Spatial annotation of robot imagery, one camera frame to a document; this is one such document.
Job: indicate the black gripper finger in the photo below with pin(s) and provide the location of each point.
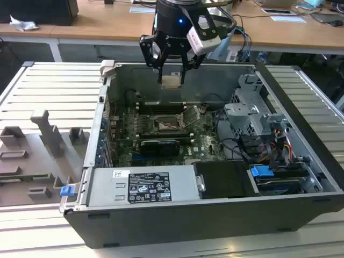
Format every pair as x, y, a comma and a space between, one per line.
150, 57
183, 75

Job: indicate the silver CPU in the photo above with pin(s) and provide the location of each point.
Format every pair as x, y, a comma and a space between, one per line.
171, 81

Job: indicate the black RAM slot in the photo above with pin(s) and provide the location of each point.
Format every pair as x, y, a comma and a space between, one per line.
166, 136
166, 132
161, 103
161, 107

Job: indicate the wooden desk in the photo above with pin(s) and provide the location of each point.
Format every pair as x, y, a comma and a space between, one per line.
107, 24

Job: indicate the silver drive cage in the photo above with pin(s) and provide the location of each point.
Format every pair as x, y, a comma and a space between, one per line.
242, 113

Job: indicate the green motherboard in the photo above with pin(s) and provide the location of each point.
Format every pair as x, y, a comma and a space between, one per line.
204, 145

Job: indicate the low-profile graphics card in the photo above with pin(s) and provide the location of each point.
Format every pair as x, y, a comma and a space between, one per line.
158, 147

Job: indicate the blue board connector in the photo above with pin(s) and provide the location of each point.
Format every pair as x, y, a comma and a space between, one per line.
137, 158

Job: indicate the grey laptop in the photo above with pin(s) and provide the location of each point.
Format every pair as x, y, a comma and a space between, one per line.
274, 2

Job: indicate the black plastic shroud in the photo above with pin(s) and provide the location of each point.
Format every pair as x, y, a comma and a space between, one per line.
223, 180

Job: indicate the white paper sheet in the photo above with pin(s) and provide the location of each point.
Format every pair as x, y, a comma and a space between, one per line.
287, 19

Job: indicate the black box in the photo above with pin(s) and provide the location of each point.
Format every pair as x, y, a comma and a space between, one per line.
40, 10

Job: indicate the hard disk in blue carrier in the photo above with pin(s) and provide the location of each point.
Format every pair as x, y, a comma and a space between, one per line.
259, 172

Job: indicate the crumpled white paper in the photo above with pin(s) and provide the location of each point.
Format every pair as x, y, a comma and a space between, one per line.
24, 24

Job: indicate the silver power supply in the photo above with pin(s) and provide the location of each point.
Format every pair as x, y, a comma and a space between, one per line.
107, 188

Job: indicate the black PC case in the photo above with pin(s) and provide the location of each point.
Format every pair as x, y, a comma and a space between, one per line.
188, 225

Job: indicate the grey parts rack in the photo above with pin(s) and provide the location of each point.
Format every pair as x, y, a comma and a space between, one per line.
32, 161

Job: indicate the blue latch tab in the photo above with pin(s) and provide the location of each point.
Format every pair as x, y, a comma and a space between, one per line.
67, 191

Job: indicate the black computer mouse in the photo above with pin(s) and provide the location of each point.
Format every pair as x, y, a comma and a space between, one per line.
337, 23

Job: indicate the green RAM stick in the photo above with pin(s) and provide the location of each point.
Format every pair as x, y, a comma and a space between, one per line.
21, 177

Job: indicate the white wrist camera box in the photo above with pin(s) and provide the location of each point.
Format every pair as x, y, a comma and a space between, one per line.
200, 40

